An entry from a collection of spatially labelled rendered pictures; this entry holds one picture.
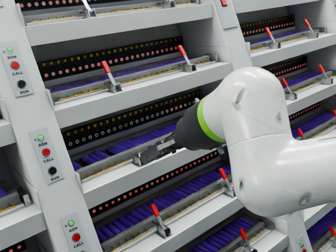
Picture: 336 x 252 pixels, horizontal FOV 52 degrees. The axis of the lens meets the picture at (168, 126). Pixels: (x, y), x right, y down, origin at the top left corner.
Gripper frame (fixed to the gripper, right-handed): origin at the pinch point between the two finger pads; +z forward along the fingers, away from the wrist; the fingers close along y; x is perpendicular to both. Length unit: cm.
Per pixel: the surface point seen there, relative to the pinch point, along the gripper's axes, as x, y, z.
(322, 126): -16, 90, 16
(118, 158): 3.3, -3.8, 11.9
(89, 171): 2.8, -12.7, 11.9
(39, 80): 25.4, -18.7, 1.8
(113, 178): -1.4, -9.3, 7.5
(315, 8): 33, 112, 7
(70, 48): 40.2, -0.7, 19.4
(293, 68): 13, 97, 21
